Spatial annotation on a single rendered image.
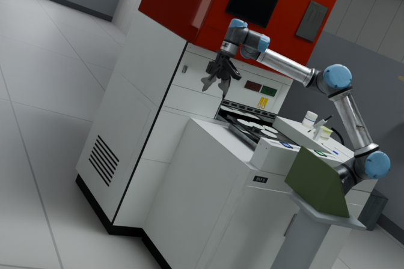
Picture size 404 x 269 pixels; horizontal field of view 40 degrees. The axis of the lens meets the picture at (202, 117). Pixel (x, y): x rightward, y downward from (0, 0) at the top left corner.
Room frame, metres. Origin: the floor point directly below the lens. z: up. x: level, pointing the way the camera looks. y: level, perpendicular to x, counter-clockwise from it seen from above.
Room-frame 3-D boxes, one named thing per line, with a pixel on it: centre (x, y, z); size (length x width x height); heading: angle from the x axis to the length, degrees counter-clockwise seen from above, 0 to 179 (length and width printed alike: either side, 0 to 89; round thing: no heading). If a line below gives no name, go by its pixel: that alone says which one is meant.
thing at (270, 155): (2.83, -0.55, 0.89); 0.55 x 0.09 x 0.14; 127
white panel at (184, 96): (3.22, -0.10, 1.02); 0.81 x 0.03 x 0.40; 127
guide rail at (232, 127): (3.04, -0.33, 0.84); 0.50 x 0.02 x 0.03; 37
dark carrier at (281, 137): (3.16, -0.38, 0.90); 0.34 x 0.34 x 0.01; 37
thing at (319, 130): (3.22, -0.65, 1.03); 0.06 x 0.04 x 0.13; 37
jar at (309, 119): (3.55, -0.64, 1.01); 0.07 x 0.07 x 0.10
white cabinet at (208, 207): (3.12, -0.51, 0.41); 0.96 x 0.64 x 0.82; 127
